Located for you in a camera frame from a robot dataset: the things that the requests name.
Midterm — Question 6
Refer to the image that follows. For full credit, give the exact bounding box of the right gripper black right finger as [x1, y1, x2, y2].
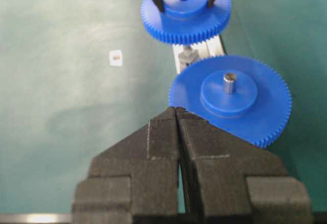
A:
[175, 108, 313, 223]

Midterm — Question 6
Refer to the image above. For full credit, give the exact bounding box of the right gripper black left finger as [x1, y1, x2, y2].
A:
[72, 108, 179, 223]

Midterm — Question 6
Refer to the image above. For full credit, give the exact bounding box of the small blue gear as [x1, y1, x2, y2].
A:
[141, 0, 232, 45]

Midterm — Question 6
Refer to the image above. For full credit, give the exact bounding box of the large blue gear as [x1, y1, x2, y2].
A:
[168, 55, 292, 148]

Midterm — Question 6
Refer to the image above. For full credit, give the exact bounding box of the steel shaft through large gear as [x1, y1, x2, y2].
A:
[223, 72, 237, 94]

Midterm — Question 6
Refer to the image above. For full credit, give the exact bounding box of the small white paper tag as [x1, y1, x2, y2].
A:
[109, 49, 123, 67]

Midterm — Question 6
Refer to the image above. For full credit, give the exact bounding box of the aluminium extrusion rail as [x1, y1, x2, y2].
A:
[172, 35, 226, 74]

